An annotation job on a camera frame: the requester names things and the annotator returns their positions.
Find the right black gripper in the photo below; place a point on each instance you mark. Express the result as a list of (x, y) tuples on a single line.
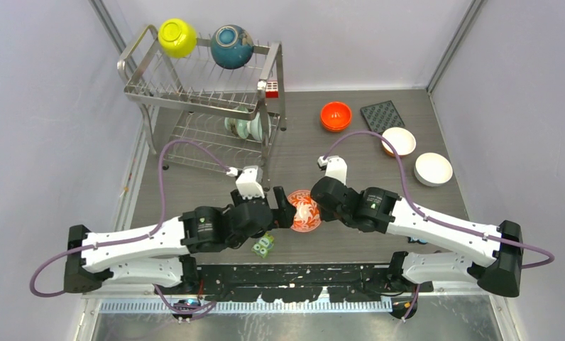
[(325, 215)]

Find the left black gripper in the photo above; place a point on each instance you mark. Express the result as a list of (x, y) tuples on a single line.
[(284, 214)]

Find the white bowl red pattern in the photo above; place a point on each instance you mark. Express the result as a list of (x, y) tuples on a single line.
[(307, 216)]

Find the orange plastic bowl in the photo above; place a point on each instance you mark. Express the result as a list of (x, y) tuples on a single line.
[(335, 114), (335, 129)]

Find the plain white bowl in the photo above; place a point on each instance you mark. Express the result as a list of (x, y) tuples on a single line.
[(433, 169)]

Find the metal two-tier dish rack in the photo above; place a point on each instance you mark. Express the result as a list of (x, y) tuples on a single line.
[(189, 98)]

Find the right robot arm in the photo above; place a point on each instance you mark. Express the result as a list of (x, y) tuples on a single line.
[(473, 253)]

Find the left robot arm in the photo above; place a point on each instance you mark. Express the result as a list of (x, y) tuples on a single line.
[(163, 254)]

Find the white plate in rack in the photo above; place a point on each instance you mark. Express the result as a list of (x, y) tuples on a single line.
[(255, 128)]

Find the green owl puzzle piece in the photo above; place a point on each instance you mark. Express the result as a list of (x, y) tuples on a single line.
[(263, 245)]

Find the blue owl puzzle piece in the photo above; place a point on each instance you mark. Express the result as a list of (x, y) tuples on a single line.
[(416, 241)]

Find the dark grey studded baseplate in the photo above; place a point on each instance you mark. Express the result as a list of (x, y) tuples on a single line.
[(381, 116)]

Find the pale green ceramic bowl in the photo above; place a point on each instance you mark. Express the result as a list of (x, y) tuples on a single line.
[(238, 127)]

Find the red white toy block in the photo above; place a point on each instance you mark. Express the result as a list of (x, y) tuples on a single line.
[(271, 89)]

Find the dark blue ceramic bowl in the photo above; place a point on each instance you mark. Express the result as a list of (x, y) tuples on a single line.
[(231, 47)]

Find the yellow bowl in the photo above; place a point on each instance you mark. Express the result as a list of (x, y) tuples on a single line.
[(177, 38)]

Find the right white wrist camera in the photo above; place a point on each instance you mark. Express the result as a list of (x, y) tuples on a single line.
[(334, 167)]

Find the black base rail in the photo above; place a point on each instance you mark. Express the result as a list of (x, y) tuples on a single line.
[(293, 283)]

